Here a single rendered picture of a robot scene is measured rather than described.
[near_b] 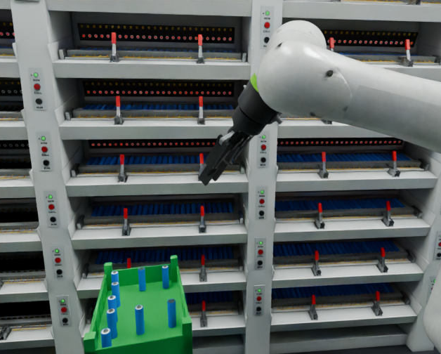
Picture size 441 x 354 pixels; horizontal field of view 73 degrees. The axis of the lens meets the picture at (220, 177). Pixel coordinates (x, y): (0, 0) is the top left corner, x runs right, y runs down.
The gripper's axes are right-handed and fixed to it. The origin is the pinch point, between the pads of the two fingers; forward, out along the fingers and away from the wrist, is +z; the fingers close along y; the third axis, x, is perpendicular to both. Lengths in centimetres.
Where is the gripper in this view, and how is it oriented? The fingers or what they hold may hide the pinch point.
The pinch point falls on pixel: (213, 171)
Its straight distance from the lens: 77.9
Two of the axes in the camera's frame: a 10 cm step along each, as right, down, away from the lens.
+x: -6.4, -7.3, 2.6
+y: 6.2, -2.8, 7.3
